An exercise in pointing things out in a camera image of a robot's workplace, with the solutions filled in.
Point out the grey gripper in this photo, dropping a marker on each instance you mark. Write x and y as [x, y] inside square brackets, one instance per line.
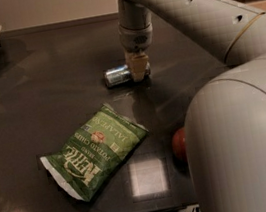
[136, 39]

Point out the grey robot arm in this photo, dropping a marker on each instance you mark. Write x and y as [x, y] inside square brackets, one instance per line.
[225, 125]

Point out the red apple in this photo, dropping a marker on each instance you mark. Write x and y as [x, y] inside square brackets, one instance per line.
[178, 145]

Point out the silver blue redbull can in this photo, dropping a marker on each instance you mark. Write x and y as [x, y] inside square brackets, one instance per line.
[121, 74]

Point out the green kettle chips bag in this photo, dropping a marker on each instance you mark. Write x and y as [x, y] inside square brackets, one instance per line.
[93, 153]

